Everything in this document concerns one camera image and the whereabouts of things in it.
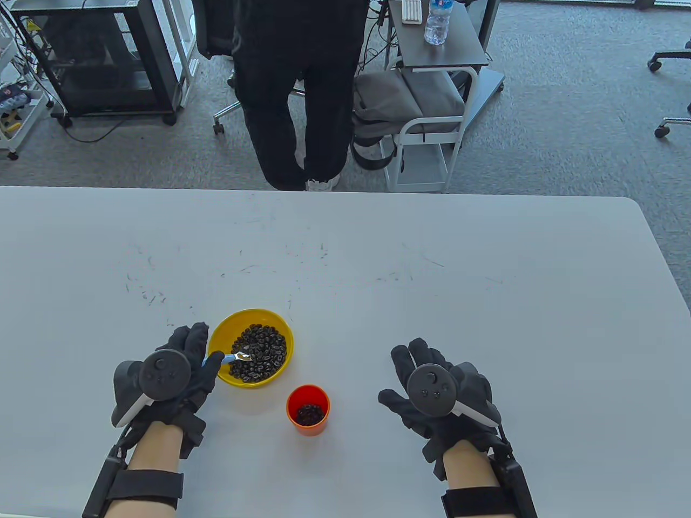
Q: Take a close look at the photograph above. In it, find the person's left hand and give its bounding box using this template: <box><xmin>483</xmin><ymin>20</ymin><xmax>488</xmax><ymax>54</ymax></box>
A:
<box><xmin>130</xmin><ymin>322</ymin><xmax>225</xmax><ymax>432</ymax></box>

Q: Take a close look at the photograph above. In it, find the person's right hand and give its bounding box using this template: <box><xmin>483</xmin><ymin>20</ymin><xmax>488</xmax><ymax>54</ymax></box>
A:
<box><xmin>378</xmin><ymin>338</ymin><xmax>506</xmax><ymax>452</ymax></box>

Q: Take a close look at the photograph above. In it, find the blue baby spoon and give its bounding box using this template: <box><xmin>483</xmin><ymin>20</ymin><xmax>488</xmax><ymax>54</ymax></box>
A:
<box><xmin>202</xmin><ymin>350</ymin><xmax>253</xmax><ymax>369</ymax></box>

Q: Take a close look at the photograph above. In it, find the pile of coffee beans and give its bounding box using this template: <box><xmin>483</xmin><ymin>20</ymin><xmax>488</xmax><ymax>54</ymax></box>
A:
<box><xmin>295</xmin><ymin>403</ymin><xmax>326</xmax><ymax>427</ymax></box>
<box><xmin>228</xmin><ymin>324</ymin><xmax>288</xmax><ymax>384</ymax></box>

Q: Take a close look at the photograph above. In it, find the orange cup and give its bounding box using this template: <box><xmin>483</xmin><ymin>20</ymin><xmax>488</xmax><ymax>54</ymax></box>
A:
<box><xmin>286</xmin><ymin>385</ymin><xmax>331</xmax><ymax>437</ymax></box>

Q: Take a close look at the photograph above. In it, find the person's right forearm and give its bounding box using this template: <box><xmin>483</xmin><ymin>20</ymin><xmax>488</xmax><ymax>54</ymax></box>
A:
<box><xmin>442</xmin><ymin>440</ymin><xmax>506</xmax><ymax>518</ymax></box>

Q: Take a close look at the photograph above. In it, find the person's left forearm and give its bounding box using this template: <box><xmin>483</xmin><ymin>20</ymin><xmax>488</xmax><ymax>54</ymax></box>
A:
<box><xmin>105</xmin><ymin>421</ymin><xmax>184</xmax><ymax>518</ymax></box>

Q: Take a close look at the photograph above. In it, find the black forearm tracker box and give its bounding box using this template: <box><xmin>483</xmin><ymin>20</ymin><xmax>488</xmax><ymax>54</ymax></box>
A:
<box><xmin>487</xmin><ymin>426</ymin><xmax>539</xmax><ymax>518</ymax></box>
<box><xmin>82</xmin><ymin>445</ymin><xmax>130</xmax><ymax>518</ymax></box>

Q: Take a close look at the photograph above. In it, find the black handheld controller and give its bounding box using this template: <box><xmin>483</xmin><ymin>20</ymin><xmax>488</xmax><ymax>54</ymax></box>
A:
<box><xmin>111</xmin><ymin>350</ymin><xmax>192</xmax><ymax>428</ymax></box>
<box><xmin>407</xmin><ymin>364</ymin><xmax>502</xmax><ymax>427</ymax></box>

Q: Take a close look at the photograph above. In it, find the yellow bowl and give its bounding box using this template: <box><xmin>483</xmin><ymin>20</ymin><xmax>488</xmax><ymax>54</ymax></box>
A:
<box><xmin>208</xmin><ymin>309</ymin><xmax>295</xmax><ymax>388</ymax></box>

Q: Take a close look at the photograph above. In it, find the grey backpack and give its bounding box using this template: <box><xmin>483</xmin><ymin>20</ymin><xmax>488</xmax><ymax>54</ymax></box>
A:
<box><xmin>352</xmin><ymin>70</ymin><xmax>466</xmax><ymax>171</ymax></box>

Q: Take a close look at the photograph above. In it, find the white rack cart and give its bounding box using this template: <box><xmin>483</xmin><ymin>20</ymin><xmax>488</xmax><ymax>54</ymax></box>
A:
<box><xmin>0</xmin><ymin>11</ymin><xmax>56</xmax><ymax>161</ymax></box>

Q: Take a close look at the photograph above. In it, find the black mesh office chair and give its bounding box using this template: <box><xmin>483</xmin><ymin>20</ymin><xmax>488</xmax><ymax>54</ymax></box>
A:
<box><xmin>648</xmin><ymin>40</ymin><xmax>691</xmax><ymax>73</ymax></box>
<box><xmin>654</xmin><ymin>103</ymin><xmax>691</xmax><ymax>139</ymax></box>

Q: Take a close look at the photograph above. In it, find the black wheeled cabinet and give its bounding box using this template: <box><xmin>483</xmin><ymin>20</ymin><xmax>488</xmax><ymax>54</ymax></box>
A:
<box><xmin>10</xmin><ymin>0</ymin><xmax>183</xmax><ymax>128</ymax></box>

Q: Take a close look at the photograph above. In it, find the white side table dark top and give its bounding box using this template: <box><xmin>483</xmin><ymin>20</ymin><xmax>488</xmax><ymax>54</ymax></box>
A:
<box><xmin>384</xmin><ymin>0</ymin><xmax>506</xmax><ymax>193</ymax></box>

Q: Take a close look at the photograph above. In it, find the dark blue pouch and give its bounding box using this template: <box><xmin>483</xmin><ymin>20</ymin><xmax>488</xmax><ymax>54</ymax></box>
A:
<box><xmin>0</xmin><ymin>83</ymin><xmax>32</xmax><ymax>113</ymax></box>

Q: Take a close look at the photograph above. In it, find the clear water bottle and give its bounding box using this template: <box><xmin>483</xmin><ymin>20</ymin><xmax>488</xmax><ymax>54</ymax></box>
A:
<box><xmin>424</xmin><ymin>0</ymin><xmax>452</xmax><ymax>45</ymax></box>

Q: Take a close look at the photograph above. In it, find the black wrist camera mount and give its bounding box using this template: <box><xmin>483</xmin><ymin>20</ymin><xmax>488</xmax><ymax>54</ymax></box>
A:
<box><xmin>421</xmin><ymin>437</ymin><xmax>449</xmax><ymax>482</ymax></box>
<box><xmin>178</xmin><ymin>415</ymin><xmax>207</xmax><ymax>460</ymax></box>

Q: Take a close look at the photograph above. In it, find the black arm strap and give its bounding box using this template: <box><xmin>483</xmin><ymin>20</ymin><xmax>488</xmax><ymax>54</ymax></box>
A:
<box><xmin>108</xmin><ymin>469</ymin><xmax>184</xmax><ymax>510</ymax></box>
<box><xmin>442</xmin><ymin>487</ymin><xmax>522</xmax><ymax>518</ymax></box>

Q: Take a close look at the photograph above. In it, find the black floor cable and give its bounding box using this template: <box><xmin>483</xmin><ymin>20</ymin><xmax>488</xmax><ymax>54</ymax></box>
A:
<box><xmin>51</xmin><ymin>111</ymin><xmax>129</xmax><ymax>144</ymax></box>

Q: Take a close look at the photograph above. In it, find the white metal frame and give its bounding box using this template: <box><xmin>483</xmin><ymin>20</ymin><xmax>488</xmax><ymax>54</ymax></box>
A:
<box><xmin>152</xmin><ymin>0</ymin><xmax>200</xmax><ymax>108</ymax></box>

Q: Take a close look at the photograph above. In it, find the black cable bundle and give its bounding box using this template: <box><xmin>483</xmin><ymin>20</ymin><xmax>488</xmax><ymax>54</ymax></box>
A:
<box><xmin>367</xmin><ymin>0</ymin><xmax>403</xmax><ymax>74</ymax></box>

